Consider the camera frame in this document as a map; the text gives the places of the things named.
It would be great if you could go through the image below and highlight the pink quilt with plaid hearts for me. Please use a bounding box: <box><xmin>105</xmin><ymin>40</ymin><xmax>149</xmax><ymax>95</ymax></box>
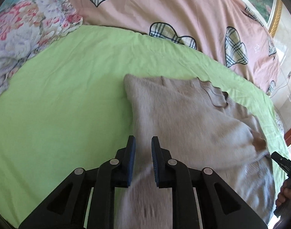
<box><xmin>69</xmin><ymin>0</ymin><xmax>279</xmax><ymax>94</ymax></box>

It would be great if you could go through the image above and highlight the pink purple floral cloth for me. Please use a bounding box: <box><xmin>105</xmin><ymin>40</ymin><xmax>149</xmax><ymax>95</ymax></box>
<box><xmin>0</xmin><ymin>0</ymin><xmax>83</xmax><ymax>95</ymax></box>

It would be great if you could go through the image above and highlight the person's right hand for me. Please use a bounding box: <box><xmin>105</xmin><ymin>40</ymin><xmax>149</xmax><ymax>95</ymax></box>
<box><xmin>275</xmin><ymin>179</ymin><xmax>291</xmax><ymax>207</ymax></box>

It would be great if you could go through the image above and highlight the beige knit sweater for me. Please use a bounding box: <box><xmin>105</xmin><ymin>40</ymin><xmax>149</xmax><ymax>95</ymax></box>
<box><xmin>115</xmin><ymin>74</ymin><xmax>275</xmax><ymax>228</ymax></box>

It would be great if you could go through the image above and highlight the green bed sheet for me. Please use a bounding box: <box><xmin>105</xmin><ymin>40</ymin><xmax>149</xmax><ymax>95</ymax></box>
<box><xmin>0</xmin><ymin>25</ymin><xmax>288</xmax><ymax>227</ymax></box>

